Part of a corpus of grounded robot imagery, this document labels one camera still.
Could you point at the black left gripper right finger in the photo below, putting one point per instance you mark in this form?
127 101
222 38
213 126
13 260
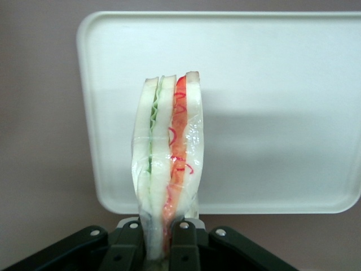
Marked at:
184 248

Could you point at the plastic-wrapped triangle sandwich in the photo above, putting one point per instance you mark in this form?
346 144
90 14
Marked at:
160 141

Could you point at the white plastic tray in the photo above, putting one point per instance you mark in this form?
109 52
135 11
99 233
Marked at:
268 113

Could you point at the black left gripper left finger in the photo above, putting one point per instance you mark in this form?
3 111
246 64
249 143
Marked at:
127 248

